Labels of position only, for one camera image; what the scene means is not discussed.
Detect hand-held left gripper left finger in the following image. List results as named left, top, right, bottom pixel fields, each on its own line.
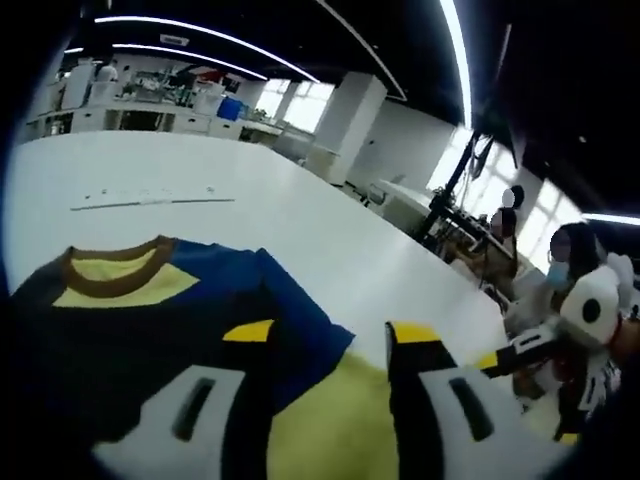
left=92, top=319, right=277, bottom=480

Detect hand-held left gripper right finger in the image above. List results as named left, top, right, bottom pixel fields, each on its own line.
left=384, top=322, right=529, bottom=480

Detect yellow blue black garment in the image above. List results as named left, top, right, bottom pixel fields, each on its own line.
left=9, top=234, right=401, bottom=480

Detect white tape template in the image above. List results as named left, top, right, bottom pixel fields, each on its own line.
left=69, top=187, right=236, bottom=212

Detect person's dark patterned clothing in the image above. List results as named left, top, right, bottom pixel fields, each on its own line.
left=554, top=349, right=626, bottom=442

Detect black monitor stand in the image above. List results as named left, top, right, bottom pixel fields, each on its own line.
left=419, top=127, right=496, bottom=251

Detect white square pillar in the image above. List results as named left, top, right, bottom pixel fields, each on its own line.
left=305, top=71, right=389, bottom=185

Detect white counter cabinets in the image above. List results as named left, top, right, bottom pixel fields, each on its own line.
left=24, top=101, right=246, bottom=139

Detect blue bin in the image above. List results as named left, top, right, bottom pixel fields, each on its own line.
left=217, top=96, right=245, bottom=122

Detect long curved ceiling light strip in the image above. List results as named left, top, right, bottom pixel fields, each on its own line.
left=94, top=15, right=321, bottom=84
left=112, top=43, right=267, bottom=82

